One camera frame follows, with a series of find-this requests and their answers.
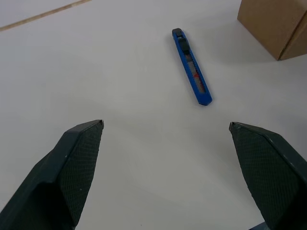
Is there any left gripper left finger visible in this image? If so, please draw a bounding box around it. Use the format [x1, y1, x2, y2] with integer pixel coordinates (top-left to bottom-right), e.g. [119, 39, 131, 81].
[0, 119, 105, 230]

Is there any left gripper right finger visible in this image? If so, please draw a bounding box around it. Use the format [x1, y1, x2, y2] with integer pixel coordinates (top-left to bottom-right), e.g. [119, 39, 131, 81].
[228, 121, 307, 230]

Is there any blue pen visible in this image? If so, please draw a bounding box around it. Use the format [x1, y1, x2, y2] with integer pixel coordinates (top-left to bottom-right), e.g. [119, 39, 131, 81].
[171, 28, 213, 106]

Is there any brown cardboard box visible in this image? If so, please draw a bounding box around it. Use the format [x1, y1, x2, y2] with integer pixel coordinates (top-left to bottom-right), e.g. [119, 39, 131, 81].
[236, 0, 307, 61]

